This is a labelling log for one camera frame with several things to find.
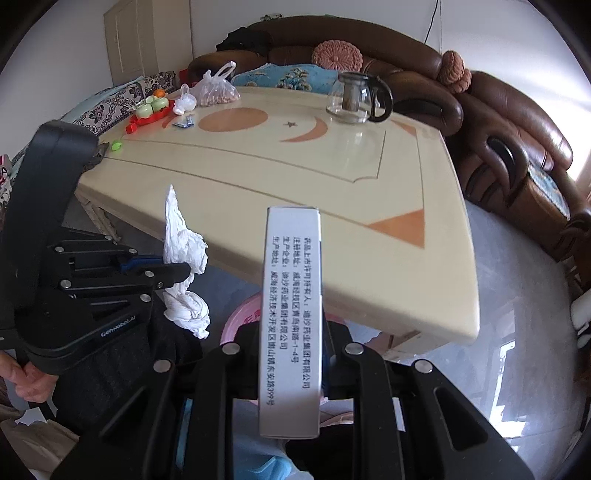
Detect glass teapot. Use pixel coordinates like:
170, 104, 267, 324
325, 71, 394, 124

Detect white medicine box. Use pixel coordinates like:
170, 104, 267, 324
257, 206, 322, 439

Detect plastic bag of nuts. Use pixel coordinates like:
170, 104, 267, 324
189, 61, 242, 108

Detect dark clothes pile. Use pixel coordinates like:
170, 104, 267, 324
216, 26, 273, 65

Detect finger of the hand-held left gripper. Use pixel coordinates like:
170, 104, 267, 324
48, 240, 167, 278
58, 262, 193, 306

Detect white tissue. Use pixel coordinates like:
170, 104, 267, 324
163, 185, 211, 341

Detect black cable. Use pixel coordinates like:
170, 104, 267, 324
422, 0, 444, 47

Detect pink round cushion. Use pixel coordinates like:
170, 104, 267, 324
311, 40, 364, 70
438, 50, 472, 93

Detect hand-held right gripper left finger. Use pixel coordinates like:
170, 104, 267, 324
48, 323, 264, 480

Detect small white plastic bag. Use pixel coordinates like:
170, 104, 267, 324
172, 84, 197, 115

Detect blue plastic stool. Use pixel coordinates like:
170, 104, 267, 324
178, 397, 289, 480

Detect blue floral sofa cover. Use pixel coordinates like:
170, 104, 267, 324
231, 62, 342, 88

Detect bin with pink bag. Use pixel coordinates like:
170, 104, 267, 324
221, 293, 358, 428

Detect blue seat cloth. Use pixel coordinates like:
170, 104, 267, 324
526, 164, 575, 222

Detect patterned sofa cover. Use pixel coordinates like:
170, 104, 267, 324
0, 69, 178, 185

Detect person's left hand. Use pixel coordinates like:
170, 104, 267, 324
0, 348, 61, 403

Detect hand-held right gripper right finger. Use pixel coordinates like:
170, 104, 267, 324
320, 311, 536, 480

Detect person's dark trousers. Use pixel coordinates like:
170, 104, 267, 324
51, 300, 356, 480

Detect beige door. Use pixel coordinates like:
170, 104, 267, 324
102, 0, 192, 88

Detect brown leather sofa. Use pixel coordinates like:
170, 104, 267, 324
187, 16, 591, 296

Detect cream coffee table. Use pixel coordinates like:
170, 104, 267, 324
76, 85, 481, 361

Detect red tray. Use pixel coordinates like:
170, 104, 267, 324
124, 99, 176, 136

